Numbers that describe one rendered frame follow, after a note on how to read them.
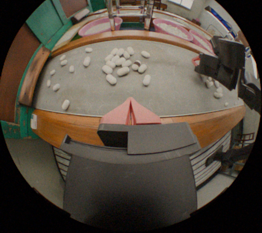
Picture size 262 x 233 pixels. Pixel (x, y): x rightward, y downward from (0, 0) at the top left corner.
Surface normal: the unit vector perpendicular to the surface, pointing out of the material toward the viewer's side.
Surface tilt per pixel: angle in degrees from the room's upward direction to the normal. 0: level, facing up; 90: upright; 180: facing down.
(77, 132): 0
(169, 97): 0
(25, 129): 90
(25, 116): 90
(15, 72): 89
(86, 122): 45
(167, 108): 0
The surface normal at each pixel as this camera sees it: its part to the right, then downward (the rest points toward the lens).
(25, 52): 1.00, 0.00
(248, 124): -1.00, 0.08
